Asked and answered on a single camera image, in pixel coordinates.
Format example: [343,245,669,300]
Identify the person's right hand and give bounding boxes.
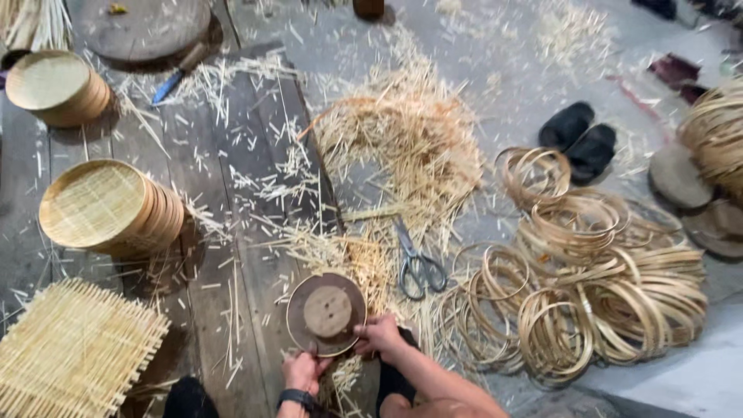
[353,313,408,361]

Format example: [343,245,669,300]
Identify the person's left hand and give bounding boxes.
[281,347,335,397]

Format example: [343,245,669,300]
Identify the round brown wooden mould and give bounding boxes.
[286,272,368,358]

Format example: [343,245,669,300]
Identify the black wristwatch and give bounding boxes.
[276,388,318,412]

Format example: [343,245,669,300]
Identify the grey metal scissors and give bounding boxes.
[394,216,448,302]

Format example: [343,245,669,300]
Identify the heap of bamboo shavings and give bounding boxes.
[255,35,485,372]

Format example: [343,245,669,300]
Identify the dark wooden plank platform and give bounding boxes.
[0,41,349,418]

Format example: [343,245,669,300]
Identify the pile of bamboo hoops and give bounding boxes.
[437,146,709,389]

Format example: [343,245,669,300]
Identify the large stack of woven trays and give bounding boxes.
[38,159,187,260]

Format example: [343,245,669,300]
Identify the stack of square woven mats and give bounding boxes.
[0,278,171,418]

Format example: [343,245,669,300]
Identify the black slipper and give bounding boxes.
[565,123,618,187]
[538,101,596,153]

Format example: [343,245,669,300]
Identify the round grey wooden block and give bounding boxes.
[648,143,715,210]

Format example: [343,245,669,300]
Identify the round brown wooden block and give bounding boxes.
[680,197,743,260]

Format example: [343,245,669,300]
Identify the large round wooden chopping block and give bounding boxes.
[81,0,213,63]

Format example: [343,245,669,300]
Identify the small stack of woven trays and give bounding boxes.
[5,49,112,128]

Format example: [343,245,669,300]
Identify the thick bundle of bamboo hoops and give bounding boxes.
[677,78,743,201]

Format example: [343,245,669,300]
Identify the dark red cloth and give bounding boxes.
[647,52,710,106]

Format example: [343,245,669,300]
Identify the bundle of bamboo strips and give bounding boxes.
[0,0,74,53]

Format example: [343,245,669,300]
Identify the blue-bladed knife with wooden handle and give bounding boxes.
[151,42,209,108]

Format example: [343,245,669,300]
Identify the brown wooden post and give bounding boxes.
[352,0,385,19]

